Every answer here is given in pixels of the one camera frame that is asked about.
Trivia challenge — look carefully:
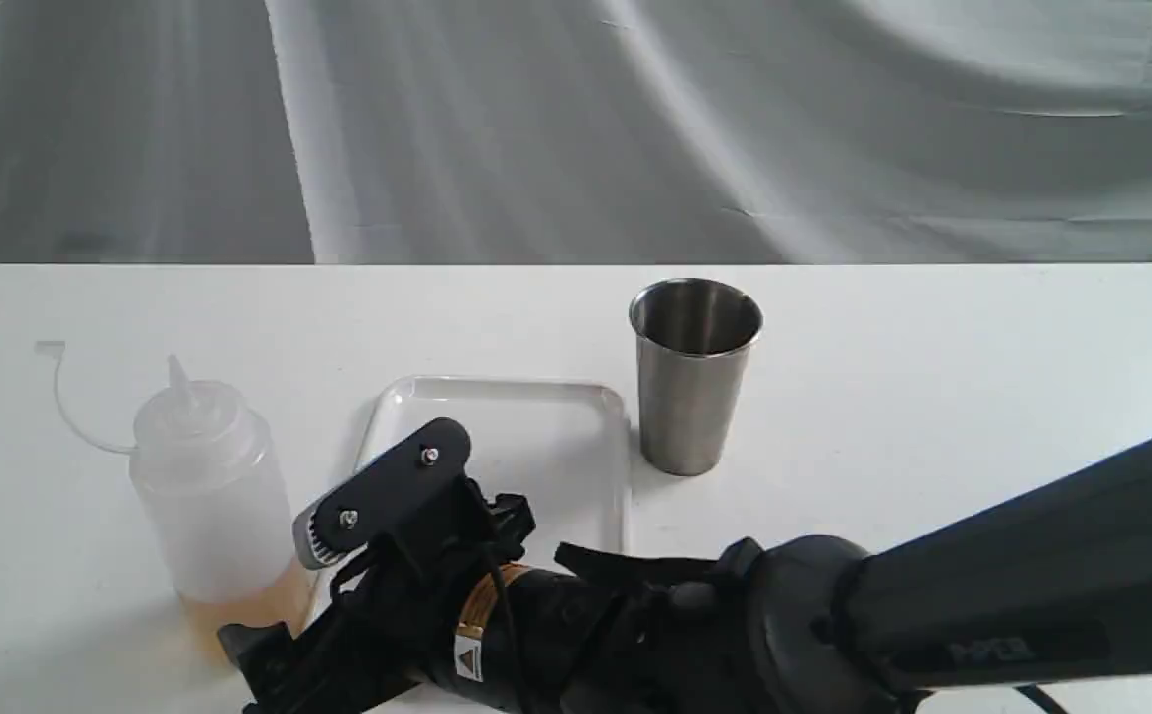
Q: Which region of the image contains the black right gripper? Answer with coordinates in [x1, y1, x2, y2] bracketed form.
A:
[217, 478, 562, 713]

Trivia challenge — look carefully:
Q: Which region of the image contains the translucent squeeze bottle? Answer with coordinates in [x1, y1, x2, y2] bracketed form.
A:
[35, 340, 319, 660]

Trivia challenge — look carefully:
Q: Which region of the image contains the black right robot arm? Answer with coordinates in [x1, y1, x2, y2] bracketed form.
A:
[218, 417, 1152, 713]

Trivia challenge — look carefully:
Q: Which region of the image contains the stainless steel cup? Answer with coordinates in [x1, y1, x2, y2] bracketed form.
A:
[628, 278, 763, 476]

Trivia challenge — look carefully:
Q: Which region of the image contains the white plastic tray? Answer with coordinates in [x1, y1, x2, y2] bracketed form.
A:
[357, 375, 634, 568]

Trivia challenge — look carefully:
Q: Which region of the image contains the grey backdrop cloth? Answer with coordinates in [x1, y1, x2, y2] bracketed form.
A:
[0, 1, 1152, 264]

